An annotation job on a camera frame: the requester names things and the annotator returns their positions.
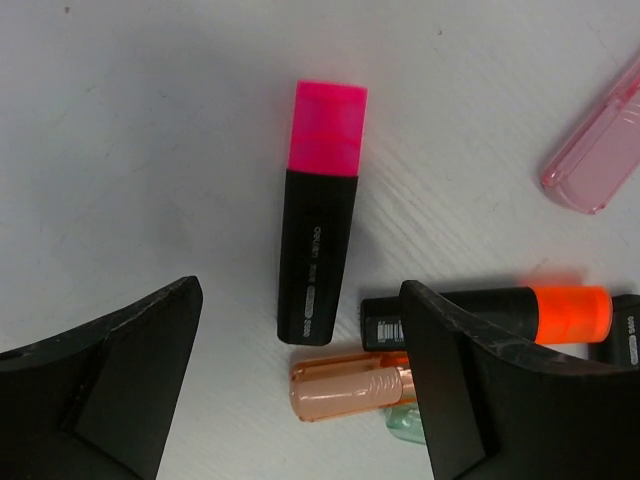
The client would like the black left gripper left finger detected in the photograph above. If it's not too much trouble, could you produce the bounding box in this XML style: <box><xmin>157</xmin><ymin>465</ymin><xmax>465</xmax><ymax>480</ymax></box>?
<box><xmin>1</xmin><ymin>276</ymin><xmax>203</xmax><ymax>479</ymax></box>

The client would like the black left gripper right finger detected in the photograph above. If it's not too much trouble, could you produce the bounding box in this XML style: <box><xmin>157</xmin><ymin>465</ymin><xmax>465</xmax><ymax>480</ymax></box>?
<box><xmin>399</xmin><ymin>280</ymin><xmax>639</xmax><ymax>479</ymax></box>

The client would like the green cap black highlighter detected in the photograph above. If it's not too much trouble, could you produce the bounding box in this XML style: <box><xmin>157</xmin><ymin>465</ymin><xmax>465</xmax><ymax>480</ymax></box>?
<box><xmin>588</xmin><ymin>294</ymin><xmax>640</xmax><ymax>369</ymax></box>

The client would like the pink cap black highlighter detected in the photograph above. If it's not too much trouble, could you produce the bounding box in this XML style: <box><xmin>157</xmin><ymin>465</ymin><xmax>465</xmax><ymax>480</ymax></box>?
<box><xmin>277</xmin><ymin>80</ymin><xmax>368</xmax><ymax>346</ymax></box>

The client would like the orange cap black highlighter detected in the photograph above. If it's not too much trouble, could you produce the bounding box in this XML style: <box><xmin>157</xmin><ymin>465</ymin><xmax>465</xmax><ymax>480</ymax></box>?
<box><xmin>360</xmin><ymin>286</ymin><xmax>614</xmax><ymax>352</ymax></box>

